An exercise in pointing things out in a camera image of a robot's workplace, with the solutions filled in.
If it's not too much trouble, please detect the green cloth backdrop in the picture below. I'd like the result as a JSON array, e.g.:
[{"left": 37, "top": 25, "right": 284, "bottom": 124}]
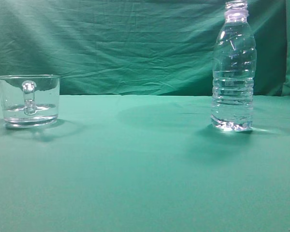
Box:
[{"left": 0, "top": 0, "right": 290, "bottom": 97}]

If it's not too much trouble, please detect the green table cloth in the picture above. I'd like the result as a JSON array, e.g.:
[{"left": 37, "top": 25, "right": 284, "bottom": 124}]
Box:
[{"left": 0, "top": 95, "right": 290, "bottom": 232}]

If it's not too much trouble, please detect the clear plastic water bottle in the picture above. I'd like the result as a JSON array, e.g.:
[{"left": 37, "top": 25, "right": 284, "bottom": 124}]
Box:
[{"left": 211, "top": 0, "right": 257, "bottom": 132}]

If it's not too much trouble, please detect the clear glass mug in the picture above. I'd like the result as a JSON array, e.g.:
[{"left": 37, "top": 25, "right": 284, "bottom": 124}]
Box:
[{"left": 0, "top": 74, "right": 60, "bottom": 129}]

